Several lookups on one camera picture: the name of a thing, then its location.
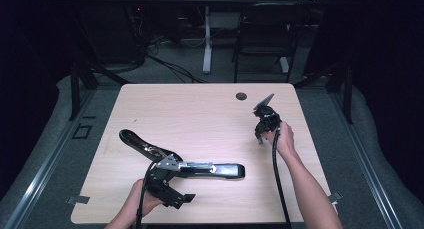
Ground black folding chair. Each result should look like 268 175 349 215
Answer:
232 1 312 84

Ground aluminium floor rail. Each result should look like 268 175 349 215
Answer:
2 88 98 229
329 88 405 229

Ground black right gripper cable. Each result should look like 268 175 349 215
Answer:
271 128 293 229

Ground black floor cables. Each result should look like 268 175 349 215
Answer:
145 35 208 85

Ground grey tape piece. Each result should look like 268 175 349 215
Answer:
327 191 344 204
65 195 91 206

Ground black tape square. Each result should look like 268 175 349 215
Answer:
71 123 94 140

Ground person's left hand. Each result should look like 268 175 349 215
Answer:
127 178 165 220

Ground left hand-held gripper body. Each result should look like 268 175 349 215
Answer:
144 153 184 205

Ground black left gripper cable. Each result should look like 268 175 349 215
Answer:
134 162 157 229

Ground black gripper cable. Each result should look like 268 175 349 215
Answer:
134 162 157 229
271 128 293 229

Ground white desk leg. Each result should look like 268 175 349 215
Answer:
279 56 291 74
202 5 213 75

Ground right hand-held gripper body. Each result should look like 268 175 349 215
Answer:
252 92 283 134

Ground person's right hand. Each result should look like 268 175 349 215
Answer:
262 121 296 157

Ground black metal stand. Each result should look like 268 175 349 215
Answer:
67 53 132 122
293 60 355 125

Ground black long-arm stapler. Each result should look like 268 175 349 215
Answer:
118 128 246 181

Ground dark box with red light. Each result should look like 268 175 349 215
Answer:
89 3 143 65

